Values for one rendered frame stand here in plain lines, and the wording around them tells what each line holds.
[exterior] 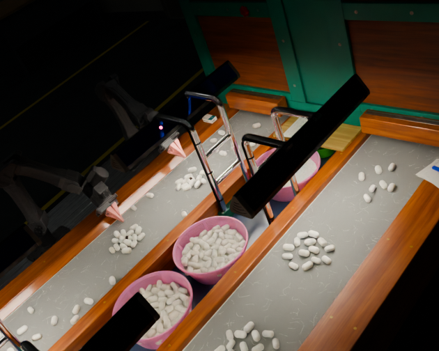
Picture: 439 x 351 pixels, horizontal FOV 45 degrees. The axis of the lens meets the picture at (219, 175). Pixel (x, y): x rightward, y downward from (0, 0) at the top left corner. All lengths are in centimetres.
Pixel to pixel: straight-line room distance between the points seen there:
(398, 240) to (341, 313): 30
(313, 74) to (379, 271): 87
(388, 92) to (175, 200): 89
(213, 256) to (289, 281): 30
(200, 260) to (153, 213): 35
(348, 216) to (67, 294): 100
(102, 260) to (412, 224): 108
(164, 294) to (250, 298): 30
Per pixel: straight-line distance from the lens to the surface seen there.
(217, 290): 165
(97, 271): 197
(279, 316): 156
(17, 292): 208
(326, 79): 208
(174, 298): 173
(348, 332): 146
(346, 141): 204
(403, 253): 161
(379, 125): 198
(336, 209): 181
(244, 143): 160
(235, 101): 238
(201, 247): 186
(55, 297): 199
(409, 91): 193
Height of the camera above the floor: 195
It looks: 35 degrees down
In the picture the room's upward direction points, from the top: 21 degrees counter-clockwise
